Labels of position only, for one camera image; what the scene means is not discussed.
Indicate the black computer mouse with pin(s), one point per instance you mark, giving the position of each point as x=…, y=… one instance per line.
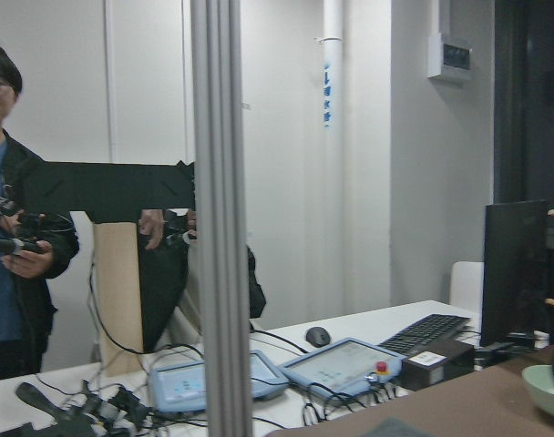
x=318, y=337

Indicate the cardboard box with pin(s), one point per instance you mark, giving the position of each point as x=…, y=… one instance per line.
x=118, y=292

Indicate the blue teach pendant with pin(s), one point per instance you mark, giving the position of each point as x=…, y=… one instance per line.
x=343, y=369
x=181, y=387

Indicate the black keyboard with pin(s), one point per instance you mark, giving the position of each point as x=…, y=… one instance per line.
x=418, y=335

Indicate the black box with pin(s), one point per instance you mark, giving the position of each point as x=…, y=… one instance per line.
x=440, y=361

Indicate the black computer monitor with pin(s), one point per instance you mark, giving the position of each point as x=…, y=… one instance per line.
x=515, y=261

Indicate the person in black jacket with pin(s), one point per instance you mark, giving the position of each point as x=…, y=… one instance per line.
x=34, y=247

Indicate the green ceramic bowl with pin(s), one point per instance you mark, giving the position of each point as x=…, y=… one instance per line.
x=539, y=381

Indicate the aluminium frame post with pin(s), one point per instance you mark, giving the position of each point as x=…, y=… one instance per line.
x=220, y=205

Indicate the black teleoperation handle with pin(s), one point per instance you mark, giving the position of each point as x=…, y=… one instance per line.
x=122, y=415

